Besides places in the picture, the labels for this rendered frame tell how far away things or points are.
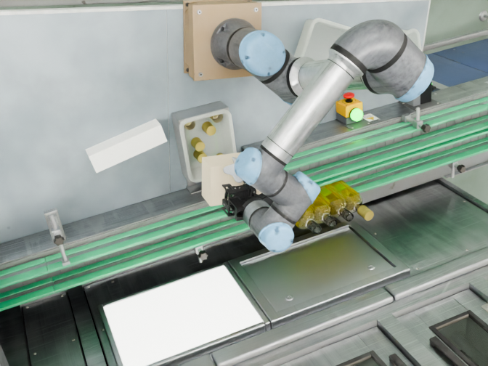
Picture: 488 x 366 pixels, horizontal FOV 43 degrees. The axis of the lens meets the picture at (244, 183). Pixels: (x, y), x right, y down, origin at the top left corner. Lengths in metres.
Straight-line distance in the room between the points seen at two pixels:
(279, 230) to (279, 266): 0.55
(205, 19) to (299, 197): 0.67
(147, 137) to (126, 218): 0.27
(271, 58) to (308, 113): 0.37
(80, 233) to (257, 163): 0.80
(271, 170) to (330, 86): 0.22
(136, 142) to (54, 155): 0.25
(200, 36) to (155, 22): 0.15
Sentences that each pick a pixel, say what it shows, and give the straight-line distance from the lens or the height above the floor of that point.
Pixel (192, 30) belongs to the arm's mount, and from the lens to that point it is 1.86.
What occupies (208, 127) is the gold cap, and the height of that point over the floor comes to 0.81.
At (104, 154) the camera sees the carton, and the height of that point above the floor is 0.81.
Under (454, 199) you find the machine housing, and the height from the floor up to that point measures 1.02.
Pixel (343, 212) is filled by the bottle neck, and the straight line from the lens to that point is 1.97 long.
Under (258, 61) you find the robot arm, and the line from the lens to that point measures 1.70.
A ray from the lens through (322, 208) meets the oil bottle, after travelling 1.97.
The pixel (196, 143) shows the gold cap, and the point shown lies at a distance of 2.00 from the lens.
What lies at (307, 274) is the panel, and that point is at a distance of 1.95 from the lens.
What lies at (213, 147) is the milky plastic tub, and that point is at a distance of 2.07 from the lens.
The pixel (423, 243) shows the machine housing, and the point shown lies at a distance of 2.14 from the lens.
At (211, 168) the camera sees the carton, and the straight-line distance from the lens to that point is 1.69.
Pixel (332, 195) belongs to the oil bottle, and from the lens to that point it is 2.03.
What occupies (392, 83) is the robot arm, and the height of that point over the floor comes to 1.44.
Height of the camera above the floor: 2.58
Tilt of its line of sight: 56 degrees down
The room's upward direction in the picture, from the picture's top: 136 degrees clockwise
